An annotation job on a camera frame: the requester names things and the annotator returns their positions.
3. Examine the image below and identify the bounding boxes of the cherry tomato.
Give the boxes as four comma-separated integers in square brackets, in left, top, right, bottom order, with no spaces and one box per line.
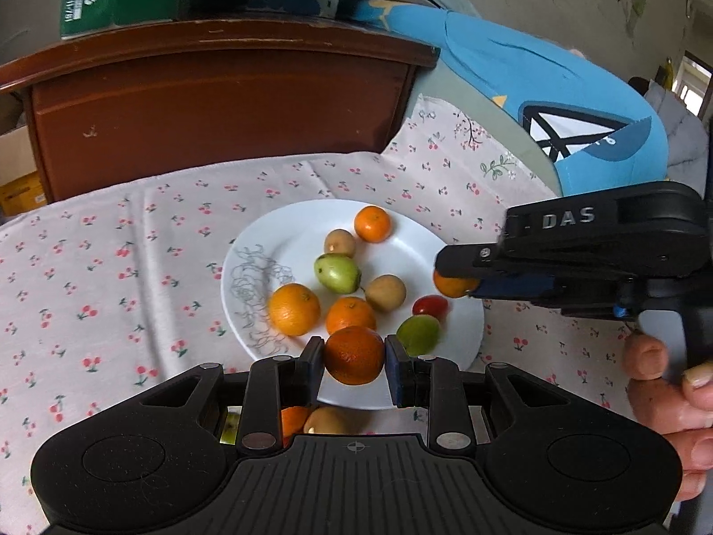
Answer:
[411,295,450,318]

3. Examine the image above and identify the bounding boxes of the grey-green bed sheet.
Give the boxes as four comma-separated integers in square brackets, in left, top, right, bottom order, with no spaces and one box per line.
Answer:
[381,56,561,198]

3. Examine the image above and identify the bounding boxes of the kiwi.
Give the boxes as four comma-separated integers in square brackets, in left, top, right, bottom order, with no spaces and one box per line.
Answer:
[324,228,357,258]
[365,274,407,313]
[302,406,365,436]

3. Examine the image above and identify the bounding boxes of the person's right hand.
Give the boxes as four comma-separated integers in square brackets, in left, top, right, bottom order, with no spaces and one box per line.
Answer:
[623,331,713,505]

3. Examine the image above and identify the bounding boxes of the tangerine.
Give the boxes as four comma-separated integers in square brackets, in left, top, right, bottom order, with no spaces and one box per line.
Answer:
[280,406,313,447]
[433,270,481,300]
[324,325,386,386]
[354,206,392,244]
[268,283,322,337]
[325,296,378,335]

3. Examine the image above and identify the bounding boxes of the white puffer jacket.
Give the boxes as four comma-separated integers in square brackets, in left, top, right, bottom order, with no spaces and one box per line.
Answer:
[629,75,713,179]

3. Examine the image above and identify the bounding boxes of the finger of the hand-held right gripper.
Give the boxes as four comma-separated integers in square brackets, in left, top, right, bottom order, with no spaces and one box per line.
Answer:
[434,242,552,281]
[478,277,555,300]

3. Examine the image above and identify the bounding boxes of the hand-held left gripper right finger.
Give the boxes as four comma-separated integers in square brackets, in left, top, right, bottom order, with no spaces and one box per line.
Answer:
[384,335,574,453]

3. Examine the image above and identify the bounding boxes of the cherry print tablecloth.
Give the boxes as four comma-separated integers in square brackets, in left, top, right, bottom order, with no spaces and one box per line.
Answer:
[0,94,664,535]

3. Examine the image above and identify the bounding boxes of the white plate grey drawing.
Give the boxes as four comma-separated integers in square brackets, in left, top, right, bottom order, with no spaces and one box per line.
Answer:
[221,199,485,412]

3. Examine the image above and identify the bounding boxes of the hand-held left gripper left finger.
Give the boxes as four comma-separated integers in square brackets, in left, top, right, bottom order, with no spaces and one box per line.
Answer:
[136,336,327,453]

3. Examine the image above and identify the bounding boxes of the yellow box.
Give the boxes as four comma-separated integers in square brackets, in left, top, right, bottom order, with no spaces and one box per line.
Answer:
[0,170,53,218]

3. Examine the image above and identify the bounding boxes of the brown wooden headboard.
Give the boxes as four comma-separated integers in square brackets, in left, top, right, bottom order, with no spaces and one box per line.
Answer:
[0,18,441,204]

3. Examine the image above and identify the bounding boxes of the green jujube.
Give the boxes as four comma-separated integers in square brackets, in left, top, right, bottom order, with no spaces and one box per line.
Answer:
[221,409,243,445]
[313,253,362,294]
[395,315,442,358]

